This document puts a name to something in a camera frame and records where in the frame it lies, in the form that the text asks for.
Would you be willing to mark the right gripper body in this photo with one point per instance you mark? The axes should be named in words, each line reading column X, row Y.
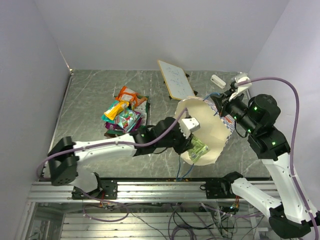
column 236, row 108

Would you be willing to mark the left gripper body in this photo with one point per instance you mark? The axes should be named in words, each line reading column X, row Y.
column 180, row 141

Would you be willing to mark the small olive green packet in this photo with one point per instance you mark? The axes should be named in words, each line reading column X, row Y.
column 198, row 150

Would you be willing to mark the blue checkered paper bag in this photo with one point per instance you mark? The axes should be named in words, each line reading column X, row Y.
column 215, row 131

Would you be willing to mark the green snack packet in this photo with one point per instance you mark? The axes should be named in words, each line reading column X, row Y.
column 143, row 109

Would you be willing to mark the teal Fox's candy bag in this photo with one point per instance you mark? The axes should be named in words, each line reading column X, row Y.
column 126, row 119

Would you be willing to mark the brown Kettle chips bag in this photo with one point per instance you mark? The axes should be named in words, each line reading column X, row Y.
column 108, row 135

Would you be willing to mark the purple candy bag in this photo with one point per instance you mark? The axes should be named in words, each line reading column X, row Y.
column 114, row 129

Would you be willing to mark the orange snack packet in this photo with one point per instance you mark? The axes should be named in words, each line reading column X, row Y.
column 134, row 98

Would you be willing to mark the yellow snack packet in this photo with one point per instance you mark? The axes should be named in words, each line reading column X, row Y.
column 115, row 109

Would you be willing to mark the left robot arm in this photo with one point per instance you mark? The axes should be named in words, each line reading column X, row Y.
column 67, row 158

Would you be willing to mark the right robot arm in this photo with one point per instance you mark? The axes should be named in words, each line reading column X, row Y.
column 290, row 216

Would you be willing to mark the white eraser block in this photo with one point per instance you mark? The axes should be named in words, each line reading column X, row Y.
column 218, row 81

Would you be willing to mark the small yellow-framed whiteboard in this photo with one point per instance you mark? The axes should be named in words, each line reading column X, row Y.
column 176, row 81

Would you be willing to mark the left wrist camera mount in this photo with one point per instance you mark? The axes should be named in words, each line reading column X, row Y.
column 188, row 126

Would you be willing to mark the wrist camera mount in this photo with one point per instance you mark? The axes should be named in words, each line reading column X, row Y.
column 188, row 126
column 241, row 83

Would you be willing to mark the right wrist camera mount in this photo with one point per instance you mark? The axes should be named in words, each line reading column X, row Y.
column 241, row 83

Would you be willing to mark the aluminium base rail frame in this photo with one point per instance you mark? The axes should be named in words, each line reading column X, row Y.
column 141, row 209

